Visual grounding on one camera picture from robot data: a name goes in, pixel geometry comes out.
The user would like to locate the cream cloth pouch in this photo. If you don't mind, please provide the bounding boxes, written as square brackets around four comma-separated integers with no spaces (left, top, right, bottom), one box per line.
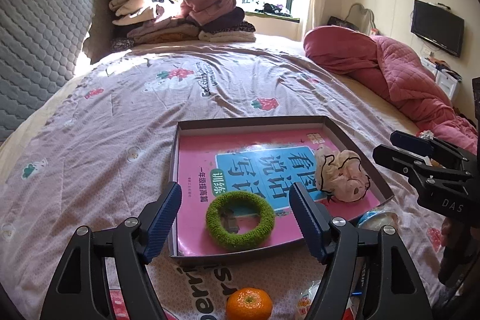
[314,146,371,203]

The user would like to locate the green fuzzy ring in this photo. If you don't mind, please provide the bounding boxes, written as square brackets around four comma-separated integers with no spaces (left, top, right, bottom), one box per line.
[205,191,277,252]

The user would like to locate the orange tangerine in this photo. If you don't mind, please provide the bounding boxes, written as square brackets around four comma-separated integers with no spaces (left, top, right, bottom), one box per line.
[225,288,272,320]

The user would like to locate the right hand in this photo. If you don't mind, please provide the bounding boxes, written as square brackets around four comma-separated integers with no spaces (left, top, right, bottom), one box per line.
[441,218,461,248]

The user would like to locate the small doll toy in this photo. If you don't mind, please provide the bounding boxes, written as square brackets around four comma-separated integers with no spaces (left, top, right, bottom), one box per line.
[416,130,435,140]

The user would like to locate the white drawer cabinet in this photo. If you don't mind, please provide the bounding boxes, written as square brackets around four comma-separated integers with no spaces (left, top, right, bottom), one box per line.
[421,57,462,101]

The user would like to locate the pink quilted blanket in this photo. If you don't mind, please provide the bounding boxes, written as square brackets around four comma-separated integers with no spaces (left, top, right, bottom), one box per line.
[304,26,478,154]

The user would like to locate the strawberry print bedspread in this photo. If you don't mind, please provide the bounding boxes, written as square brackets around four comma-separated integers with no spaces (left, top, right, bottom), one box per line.
[1,43,444,319]

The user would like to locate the white chair back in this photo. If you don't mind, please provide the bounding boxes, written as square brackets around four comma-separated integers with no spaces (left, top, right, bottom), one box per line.
[345,2,376,35]

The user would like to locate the pink and blue book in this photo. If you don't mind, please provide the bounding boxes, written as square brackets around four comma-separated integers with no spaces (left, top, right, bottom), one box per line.
[172,125,390,258]

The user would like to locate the grey shallow cardboard box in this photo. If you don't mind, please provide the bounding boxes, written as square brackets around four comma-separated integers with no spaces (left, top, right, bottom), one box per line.
[168,116,393,264]

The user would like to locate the clothes on window sill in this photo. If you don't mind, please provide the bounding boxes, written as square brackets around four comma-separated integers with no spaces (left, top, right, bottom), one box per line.
[255,2,292,18]

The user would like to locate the grey quilted headboard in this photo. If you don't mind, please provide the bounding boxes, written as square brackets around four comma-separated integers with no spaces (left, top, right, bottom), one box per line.
[1,0,113,140]

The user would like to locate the pile of folded clothes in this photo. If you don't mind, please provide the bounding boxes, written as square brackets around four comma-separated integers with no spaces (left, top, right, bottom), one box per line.
[108,0,256,51]

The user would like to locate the black wall television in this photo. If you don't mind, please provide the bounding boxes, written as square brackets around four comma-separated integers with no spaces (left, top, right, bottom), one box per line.
[411,0,465,58]

